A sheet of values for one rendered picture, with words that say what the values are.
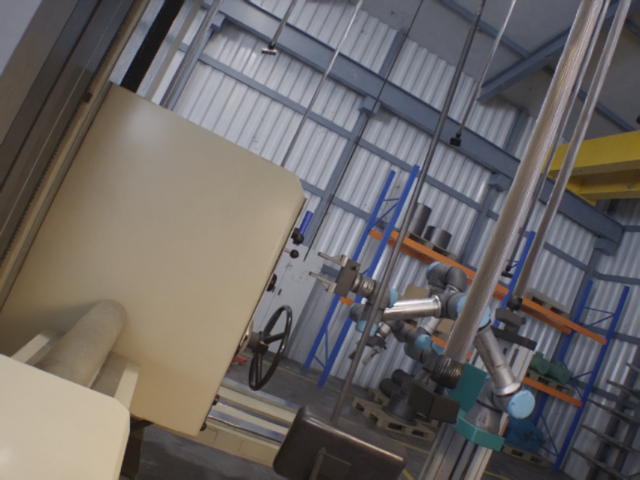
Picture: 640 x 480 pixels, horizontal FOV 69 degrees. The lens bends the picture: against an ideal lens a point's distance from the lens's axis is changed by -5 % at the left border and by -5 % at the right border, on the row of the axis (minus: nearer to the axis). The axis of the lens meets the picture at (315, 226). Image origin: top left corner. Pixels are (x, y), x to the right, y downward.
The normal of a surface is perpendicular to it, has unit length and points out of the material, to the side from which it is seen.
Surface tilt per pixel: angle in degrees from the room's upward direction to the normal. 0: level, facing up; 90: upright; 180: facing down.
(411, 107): 90
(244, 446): 90
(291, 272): 90
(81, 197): 90
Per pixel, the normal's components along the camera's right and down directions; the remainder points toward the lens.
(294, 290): 0.26, 0.01
